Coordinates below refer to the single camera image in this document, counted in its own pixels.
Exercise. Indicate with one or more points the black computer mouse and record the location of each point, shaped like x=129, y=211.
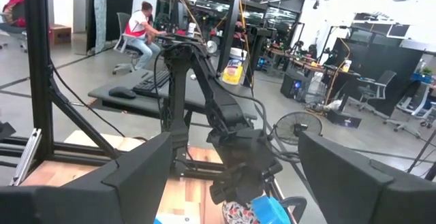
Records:
x=122, y=93

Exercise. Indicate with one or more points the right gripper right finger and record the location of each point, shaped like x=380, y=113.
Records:
x=357, y=196

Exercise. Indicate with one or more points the white office chair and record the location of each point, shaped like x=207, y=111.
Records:
x=413, y=98

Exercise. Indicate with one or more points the black desk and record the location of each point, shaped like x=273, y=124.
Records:
x=143, y=103

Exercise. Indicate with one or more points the black table edge rail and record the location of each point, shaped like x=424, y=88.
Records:
x=78, y=147

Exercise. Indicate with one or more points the black floor fan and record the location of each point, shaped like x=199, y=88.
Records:
x=296, y=128

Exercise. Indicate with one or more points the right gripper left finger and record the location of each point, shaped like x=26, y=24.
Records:
x=102, y=203

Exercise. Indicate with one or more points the black partition panel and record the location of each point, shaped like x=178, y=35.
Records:
x=391, y=60

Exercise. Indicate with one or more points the red jacket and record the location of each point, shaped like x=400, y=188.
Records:
x=15, y=11

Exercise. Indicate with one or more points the black pillar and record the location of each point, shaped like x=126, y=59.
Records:
x=231, y=19

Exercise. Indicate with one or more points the yellow wipes canister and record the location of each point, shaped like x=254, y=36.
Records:
x=233, y=72

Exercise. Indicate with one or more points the black frame post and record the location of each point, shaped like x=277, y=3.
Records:
x=35, y=64

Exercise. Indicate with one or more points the wooden workbench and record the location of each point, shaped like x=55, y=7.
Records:
x=320, y=68

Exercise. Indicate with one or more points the grey office chair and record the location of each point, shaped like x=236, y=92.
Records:
x=123, y=23
x=385, y=81

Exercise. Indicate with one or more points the black keyboard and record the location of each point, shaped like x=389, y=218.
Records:
x=150, y=82

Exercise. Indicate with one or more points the white perforated metal shelf riser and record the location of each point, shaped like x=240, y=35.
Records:
x=177, y=220

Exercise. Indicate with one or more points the blue plastic bowl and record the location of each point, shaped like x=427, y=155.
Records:
x=270, y=212

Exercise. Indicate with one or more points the grey curtain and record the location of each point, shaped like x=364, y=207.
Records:
x=99, y=13

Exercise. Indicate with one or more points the person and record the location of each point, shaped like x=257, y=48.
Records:
x=139, y=26

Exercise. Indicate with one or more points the red floral patterned object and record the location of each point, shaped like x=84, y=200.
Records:
x=238, y=215

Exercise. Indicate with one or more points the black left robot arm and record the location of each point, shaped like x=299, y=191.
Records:
x=218, y=98

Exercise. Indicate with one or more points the black computer tower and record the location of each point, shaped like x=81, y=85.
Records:
x=293, y=86

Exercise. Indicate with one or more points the silver aluminium extrusion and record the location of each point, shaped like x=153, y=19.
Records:
x=25, y=157

